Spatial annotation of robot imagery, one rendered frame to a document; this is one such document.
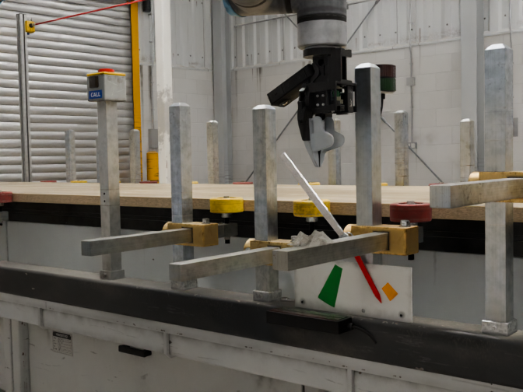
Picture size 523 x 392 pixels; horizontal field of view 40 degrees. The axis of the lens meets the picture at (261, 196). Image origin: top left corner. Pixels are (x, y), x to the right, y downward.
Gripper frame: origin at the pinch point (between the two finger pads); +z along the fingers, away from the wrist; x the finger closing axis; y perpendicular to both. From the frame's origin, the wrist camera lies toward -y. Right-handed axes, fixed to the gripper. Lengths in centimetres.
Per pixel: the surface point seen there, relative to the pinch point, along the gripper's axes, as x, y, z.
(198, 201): 23, -53, 10
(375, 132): 7.7, 8.4, -4.9
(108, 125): 7, -68, -9
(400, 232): 5.5, 14.6, 13.1
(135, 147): 116, -184, -7
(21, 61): 115, -274, -55
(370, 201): 6.2, 8.1, 7.9
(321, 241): -17.5, 13.5, 12.6
